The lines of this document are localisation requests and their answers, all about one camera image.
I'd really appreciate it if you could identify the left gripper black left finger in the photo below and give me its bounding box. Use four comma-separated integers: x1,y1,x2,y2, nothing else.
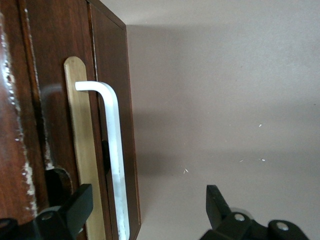
0,183,94,240

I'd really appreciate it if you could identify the wooden drawer with white handle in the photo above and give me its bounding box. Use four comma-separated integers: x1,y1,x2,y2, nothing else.
18,0,131,240

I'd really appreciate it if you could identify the dark brown wooden cabinet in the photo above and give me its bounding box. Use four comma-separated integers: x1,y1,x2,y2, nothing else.
0,0,142,240

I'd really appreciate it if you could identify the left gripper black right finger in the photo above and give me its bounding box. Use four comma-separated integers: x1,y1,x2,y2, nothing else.
199,184,311,240

